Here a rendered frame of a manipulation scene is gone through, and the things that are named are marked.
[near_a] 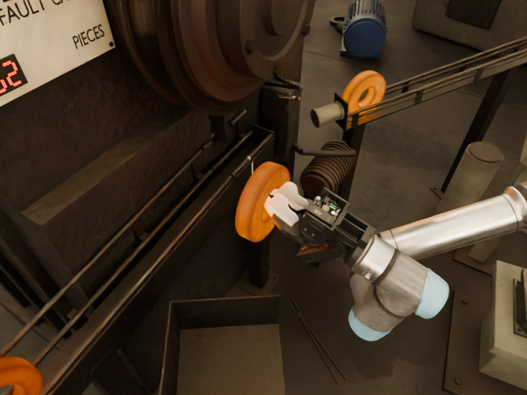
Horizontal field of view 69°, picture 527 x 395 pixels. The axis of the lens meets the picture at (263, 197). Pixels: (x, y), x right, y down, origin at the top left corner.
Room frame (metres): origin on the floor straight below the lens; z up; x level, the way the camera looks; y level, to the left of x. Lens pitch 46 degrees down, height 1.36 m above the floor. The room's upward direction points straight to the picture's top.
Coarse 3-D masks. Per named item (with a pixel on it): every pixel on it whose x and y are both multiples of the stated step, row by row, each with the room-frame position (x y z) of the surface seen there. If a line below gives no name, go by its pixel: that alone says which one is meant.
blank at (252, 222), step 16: (256, 176) 0.50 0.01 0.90; (272, 176) 0.50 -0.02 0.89; (288, 176) 0.55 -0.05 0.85; (256, 192) 0.47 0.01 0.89; (240, 208) 0.45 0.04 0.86; (256, 208) 0.45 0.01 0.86; (240, 224) 0.44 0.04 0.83; (256, 224) 0.45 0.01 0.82; (272, 224) 0.50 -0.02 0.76; (256, 240) 0.45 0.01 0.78
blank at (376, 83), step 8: (368, 72) 1.08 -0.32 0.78; (352, 80) 1.07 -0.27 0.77; (360, 80) 1.05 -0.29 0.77; (368, 80) 1.06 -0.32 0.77; (376, 80) 1.08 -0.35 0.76; (384, 80) 1.10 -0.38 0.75; (352, 88) 1.04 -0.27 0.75; (360, 88) 1.05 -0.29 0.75; (368, 88) 1.06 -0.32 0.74; (376, 88) 1.08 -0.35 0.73; (384, 88) 1.10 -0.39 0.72; (344, 96) 1.05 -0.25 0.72; (352, 96) 1.03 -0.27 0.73; (368, 96) 1.10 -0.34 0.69; (376, 96) 1.09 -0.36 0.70; (352, 104) 1.04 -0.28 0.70; (360, 104) 1.08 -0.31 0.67; (368, 104) 1.07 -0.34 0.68
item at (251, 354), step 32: (192, 320) 0.35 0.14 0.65; (224, 320) 0.36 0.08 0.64; (256, 320) 0.36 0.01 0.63; (192, 352) 0.31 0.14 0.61; (224, 352) 0.31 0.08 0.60; (256, 352) 0.31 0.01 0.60; (160, 384) 0.21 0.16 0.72; (192, 384) 0.25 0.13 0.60; (224, 384) 0.25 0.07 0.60; (256, 384) 0.25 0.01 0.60
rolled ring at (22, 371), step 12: (0, 360) 0.23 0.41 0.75; (12, 360) 0.24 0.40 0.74; (24, 360) 0.25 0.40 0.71; (0, 372) 0.21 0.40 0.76; (12, 372) 0.22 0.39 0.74; (24, 372) 0.23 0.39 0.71; (36, 372) 0.24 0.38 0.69; (0, 384) 0.20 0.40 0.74; (12, 384) 0.21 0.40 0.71; (24, 384) 0.22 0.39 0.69; (36, 384) 0.23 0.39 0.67
